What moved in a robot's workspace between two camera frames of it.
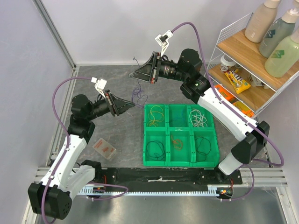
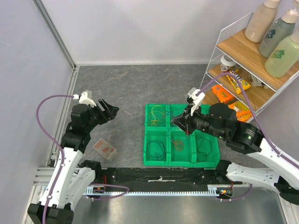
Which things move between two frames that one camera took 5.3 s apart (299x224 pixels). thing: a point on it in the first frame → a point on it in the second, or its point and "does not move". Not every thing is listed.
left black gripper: (117, 105) → (109, 113)
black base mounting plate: (168, 177) does not move
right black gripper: (154, 68) → (188, 122)
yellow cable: (156, 115) does not move
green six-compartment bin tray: (179, 135) does not move
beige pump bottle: (260, 20) does not move
